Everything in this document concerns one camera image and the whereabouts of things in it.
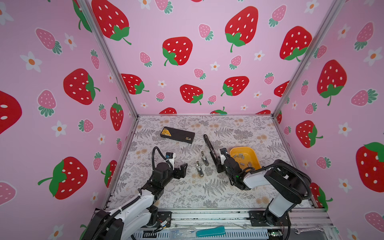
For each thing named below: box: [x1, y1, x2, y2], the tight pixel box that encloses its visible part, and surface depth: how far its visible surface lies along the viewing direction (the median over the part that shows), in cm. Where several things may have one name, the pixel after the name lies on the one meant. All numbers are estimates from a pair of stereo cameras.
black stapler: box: [203, 134, 225, 173], surface depth 100 cm
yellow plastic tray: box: [230, 146, 262, 171], surface depth 98 cm
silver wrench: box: [294, 227, 325, 235], surface depth 73 cm
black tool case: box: [160, 126, 195, 144], surface depth 109 cm
